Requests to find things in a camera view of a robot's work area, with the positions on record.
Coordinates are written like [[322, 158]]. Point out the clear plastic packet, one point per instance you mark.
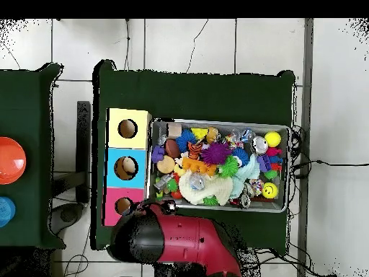
[[197, 181]]

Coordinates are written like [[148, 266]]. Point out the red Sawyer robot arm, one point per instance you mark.
[[184, 239]]

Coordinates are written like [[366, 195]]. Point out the wooden box with three holes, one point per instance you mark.
[[112, 173]]

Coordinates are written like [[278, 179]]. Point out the shallow clear mesh bin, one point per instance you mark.
[[283, 199]]

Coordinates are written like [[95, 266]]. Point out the blue spiky ball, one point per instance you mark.
[[185, 139]]

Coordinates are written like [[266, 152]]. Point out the orange toy building block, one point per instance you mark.
[[196, 166]]

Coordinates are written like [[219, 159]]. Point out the purple toy block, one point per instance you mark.
[[157, 153]]

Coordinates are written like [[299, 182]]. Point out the purple spiky ball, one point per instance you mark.
[[216, 153]]

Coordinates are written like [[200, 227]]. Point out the cream knitted cloth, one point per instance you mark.
[[214, 187]]

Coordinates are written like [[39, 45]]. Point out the green spiky ball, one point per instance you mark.
[[229, 166]]

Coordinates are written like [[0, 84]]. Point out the dark green table cloth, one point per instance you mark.
[[202, 98], [34, 115]]

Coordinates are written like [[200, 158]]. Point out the plain yellow ball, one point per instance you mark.
[[273, 138]]

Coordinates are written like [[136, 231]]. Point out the yellow smiley face ball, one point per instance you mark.
[[269, 190]]

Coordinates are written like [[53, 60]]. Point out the orange round disc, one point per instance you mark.
[[10, 160]]

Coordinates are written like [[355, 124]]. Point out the blue round disc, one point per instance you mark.
[[6, 211]]

